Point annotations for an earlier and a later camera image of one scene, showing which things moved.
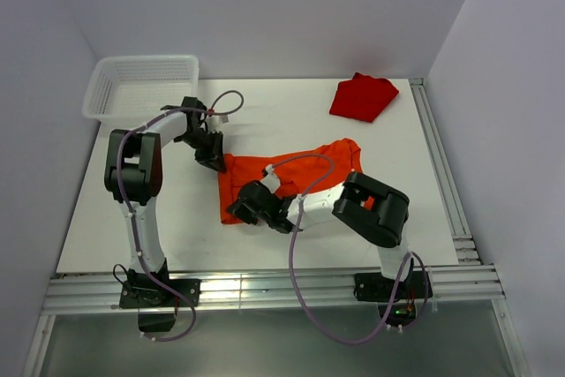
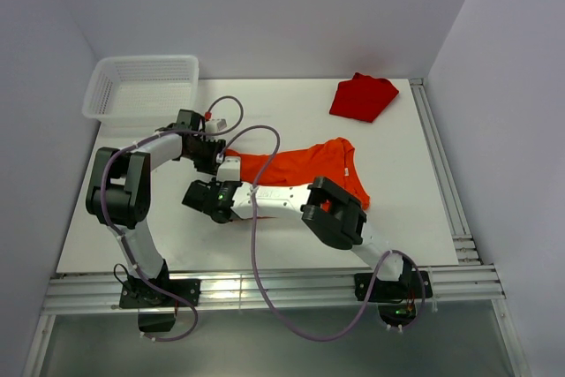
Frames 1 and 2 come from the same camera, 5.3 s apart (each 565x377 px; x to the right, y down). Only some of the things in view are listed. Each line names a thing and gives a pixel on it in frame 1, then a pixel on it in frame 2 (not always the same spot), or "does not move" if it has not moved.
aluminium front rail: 263,290 does not move
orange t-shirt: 294,175 does not move
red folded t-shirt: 363,97 does not move
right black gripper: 238,209 -> 216,184
